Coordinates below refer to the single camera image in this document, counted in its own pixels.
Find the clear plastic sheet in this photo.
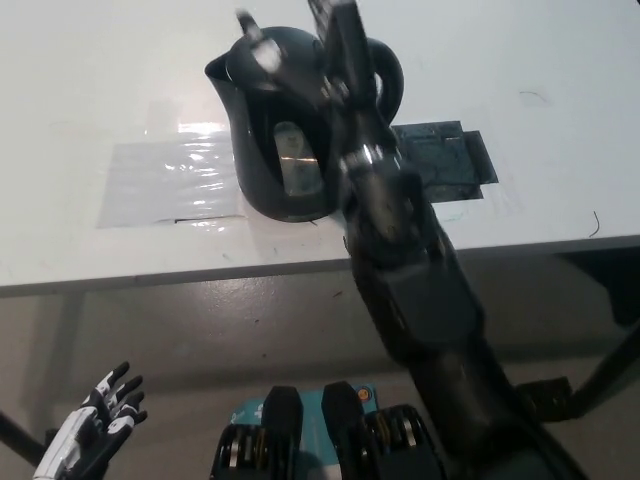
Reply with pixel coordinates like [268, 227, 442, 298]
[96, 121, 246, 231]

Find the black table leg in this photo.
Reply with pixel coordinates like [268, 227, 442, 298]
[569, 324, 640, 422]
[0, 409, 47, 455]

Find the black tape patch on desk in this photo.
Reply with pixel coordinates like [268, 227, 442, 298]
[389, 118, 501, 204]

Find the black table frame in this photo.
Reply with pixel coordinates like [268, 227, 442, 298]
[549, 248, 640, 329]

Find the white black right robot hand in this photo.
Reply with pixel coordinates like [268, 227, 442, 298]
[233, 0, 399, 169]

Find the black floor plate right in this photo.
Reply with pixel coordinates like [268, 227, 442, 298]
[514, 376, 577, 422]

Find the black electric kettle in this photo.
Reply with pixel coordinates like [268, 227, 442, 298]
[204, 25, 406, 224]

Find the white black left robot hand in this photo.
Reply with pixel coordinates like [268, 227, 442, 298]
[31, 361, 149, 480]

